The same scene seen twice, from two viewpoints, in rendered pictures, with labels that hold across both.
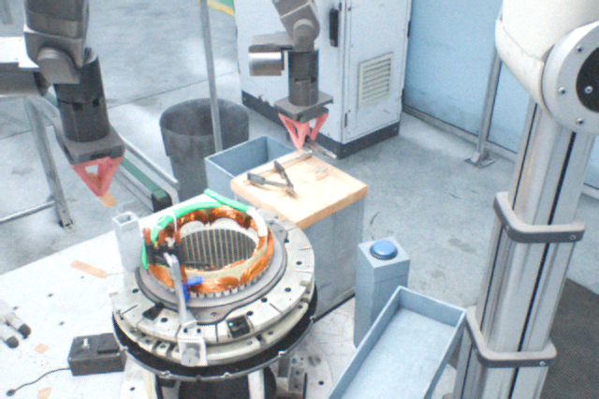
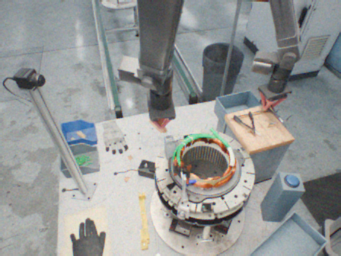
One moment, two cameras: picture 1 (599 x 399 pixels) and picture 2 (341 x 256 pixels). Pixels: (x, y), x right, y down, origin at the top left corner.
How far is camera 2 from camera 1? 0.28 m
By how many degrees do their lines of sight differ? 22
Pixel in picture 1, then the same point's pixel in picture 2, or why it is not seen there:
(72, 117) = (154, 99)
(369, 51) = (317, 33)
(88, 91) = (164, 90)
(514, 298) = not seen: outside the picture
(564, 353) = not seen: outside the picture
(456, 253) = (325, 147)
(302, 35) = (287, 61)
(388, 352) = (277, 244)
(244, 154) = (236, 97)
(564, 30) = not seen: outside the picture
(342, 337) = (255, 200)
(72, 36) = (160, 75)
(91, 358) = (146, 172)
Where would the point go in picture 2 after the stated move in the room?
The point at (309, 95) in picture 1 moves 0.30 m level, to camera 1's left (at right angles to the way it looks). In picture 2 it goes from (279, 88) to (195, 68)
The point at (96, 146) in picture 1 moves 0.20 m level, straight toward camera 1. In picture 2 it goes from (162, 114) to (157, 185)
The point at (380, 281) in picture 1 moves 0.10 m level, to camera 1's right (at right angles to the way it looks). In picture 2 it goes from (284, 195) to (316, 206)
